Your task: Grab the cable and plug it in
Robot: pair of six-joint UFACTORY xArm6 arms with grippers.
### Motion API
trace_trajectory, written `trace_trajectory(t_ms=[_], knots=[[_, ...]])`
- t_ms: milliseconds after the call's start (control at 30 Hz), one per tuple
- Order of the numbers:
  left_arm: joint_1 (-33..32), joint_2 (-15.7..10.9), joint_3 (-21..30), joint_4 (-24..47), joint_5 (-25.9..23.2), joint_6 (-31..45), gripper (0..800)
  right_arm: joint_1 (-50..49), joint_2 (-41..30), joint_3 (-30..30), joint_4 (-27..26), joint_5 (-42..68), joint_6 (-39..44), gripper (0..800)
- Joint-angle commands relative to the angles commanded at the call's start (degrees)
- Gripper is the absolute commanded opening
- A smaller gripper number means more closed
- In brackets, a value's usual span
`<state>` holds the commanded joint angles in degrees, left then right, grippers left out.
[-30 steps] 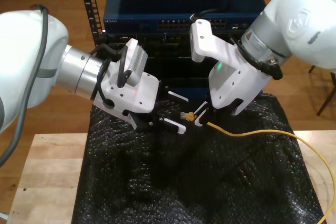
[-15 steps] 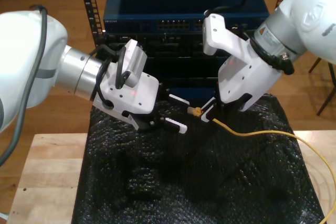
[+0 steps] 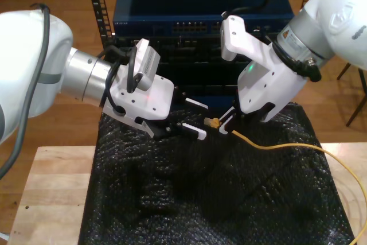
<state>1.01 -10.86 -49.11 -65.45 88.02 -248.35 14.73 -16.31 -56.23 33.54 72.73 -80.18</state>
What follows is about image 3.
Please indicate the dark wooden chair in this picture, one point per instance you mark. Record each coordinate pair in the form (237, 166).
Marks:
(343, 71)

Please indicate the black bubble-wrap mat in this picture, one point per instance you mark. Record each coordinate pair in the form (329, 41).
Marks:
(200, 199)

